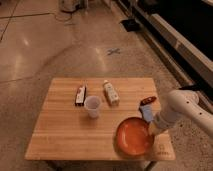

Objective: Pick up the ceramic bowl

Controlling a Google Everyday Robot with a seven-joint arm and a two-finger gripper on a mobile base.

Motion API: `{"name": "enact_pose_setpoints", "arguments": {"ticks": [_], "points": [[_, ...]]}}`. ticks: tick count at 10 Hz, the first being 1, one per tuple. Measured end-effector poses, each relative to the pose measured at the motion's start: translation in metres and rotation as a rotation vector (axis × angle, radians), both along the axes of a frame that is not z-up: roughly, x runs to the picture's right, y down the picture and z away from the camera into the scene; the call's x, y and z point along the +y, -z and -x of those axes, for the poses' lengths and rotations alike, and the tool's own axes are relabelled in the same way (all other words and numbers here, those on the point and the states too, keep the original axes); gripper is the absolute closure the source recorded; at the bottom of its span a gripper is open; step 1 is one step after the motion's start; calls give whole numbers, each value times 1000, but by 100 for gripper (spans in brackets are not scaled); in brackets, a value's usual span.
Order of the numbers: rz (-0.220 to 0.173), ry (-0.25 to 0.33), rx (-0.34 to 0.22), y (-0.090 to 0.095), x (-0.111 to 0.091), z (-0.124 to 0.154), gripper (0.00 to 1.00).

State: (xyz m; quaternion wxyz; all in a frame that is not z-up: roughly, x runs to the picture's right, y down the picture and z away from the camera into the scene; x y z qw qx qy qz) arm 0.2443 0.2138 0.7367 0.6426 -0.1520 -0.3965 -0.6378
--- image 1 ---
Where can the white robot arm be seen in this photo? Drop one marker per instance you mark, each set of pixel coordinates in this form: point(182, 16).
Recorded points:
point(181, 103)

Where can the white lying bottle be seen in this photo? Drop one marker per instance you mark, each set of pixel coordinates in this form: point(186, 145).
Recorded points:
point(110, 93)

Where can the clear plastic cup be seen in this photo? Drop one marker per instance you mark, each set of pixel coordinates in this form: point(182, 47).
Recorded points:
point(92, 106)

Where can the red white snack box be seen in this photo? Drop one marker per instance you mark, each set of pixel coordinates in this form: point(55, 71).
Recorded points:
point(80, 95)

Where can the wooden table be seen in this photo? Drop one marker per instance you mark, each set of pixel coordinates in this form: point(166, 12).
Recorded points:
point(64, 131)

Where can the blue sponge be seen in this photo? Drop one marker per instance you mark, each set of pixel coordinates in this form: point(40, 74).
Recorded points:
point(147, 113)

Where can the black floor mat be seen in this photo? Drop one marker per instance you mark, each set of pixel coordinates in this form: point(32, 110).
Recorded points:
point(130, 24)

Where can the white machine base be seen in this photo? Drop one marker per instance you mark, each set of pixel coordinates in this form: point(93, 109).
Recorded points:
point(70, 6)

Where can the grey wall ledge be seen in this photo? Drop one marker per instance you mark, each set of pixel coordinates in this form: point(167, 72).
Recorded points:
point(184, 28)

